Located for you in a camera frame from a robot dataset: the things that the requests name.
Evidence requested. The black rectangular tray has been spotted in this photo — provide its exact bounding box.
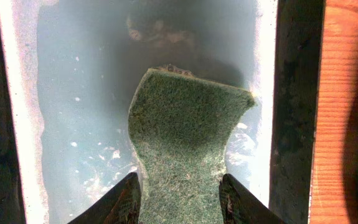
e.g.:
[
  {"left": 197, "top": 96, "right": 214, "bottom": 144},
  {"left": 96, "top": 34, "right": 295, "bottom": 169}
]
[{"left": 0, "top": 1, "right": 323, "bottom": 223}]

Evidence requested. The green yellow sponge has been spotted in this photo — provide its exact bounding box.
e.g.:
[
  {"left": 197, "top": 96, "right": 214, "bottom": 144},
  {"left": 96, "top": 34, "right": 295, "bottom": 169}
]
[{"left": 128, "top": 68, "right": 255, "bottom": 223}]

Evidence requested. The blue water basin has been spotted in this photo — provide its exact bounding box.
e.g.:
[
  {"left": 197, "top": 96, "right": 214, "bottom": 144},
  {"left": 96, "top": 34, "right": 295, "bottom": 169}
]
[{"left": 0, "top": 0, "right": 278, "bottom": 223}]

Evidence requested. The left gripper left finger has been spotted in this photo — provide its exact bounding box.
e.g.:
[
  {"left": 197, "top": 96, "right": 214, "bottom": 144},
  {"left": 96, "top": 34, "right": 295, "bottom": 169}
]
[{"left": 68, "top": 172, "right": 141, "bottom": 224}]

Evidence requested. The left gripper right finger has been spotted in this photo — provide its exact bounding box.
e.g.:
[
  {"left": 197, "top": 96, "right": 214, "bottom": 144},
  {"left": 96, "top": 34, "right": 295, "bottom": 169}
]
[{"left": 219, "top": 174, "right": 285, "bottom": 224}]

